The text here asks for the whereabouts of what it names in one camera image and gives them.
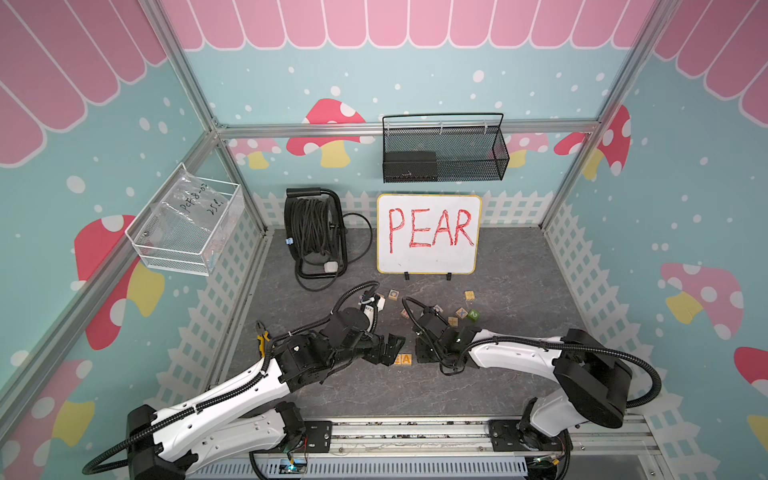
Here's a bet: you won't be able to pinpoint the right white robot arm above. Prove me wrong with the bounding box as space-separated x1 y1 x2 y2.
402 297 662 451

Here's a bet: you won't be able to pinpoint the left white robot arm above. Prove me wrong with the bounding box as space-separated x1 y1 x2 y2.
82 280 405 479

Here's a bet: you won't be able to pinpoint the white board with PEAR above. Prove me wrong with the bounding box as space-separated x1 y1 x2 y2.
376 194 483 275

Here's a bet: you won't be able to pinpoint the black box in basket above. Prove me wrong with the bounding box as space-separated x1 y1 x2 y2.
382 151 438 183

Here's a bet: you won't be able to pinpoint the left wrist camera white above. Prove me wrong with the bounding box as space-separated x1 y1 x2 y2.
359 292 386 315

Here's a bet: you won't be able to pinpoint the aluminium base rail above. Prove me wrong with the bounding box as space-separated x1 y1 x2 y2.
187 416 673 479

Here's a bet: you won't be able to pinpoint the yellow handled pliers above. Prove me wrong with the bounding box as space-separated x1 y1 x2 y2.
256 321 271 357

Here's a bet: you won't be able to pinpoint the black cable reel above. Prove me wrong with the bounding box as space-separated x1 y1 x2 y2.
283 187 374 293

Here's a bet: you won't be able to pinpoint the black mesh wall basket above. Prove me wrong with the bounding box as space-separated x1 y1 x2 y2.
381 112 511 183

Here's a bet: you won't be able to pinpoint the clear plastic wall bin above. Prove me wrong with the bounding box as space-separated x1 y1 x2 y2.
125 164 245 276

